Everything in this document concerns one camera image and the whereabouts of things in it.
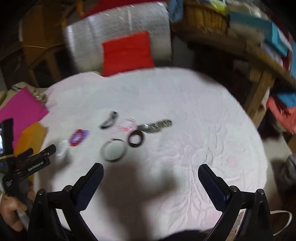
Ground person's left hand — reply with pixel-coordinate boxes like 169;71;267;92
0;189;36;232

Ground orange cardboard box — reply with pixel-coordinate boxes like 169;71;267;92
14;122;48;183

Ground coral red cloth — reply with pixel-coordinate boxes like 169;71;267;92
267;95;296;135

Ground blue cloth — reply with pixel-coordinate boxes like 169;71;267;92
168;0;185;22

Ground metal watch band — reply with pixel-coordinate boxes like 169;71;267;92
137;119;173;134

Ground black hair clip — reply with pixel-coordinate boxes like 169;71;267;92
99;111;119;130

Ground pink cushion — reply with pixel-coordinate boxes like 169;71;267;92
0;88;49;150

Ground white cable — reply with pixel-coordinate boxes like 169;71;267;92
269;210;294;237

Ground wicker basket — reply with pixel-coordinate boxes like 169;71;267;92
172;1;232;36

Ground black bangle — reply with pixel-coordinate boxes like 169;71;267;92
128;130;146;148

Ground pink bead bracelet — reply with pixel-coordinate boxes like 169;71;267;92
69;131;84;147

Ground wooden side table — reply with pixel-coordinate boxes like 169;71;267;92
171;23;296;121

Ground patterned cloth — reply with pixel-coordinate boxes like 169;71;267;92
33;91;49;103

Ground white bead bracelet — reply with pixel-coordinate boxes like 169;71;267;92
55;140;71;158

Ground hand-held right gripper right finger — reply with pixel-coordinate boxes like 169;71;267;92
198;164;272;241

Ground silver bangle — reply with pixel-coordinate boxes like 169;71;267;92
100;138;127;163

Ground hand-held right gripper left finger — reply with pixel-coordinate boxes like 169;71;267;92
28;163;104;241

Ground silver foil insulation sheet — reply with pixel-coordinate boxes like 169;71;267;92
65;2;173;75

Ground wooden cabinet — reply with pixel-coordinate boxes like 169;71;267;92
20;0;80;87

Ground clear pink packet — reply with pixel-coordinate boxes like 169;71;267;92
117;117;136;132

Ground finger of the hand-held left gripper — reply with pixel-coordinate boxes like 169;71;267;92
17;148;34;161
39;144;57;157

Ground teal box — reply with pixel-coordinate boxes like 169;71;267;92
229;11;289;55

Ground red cushion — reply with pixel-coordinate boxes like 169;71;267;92
102;31;155;77

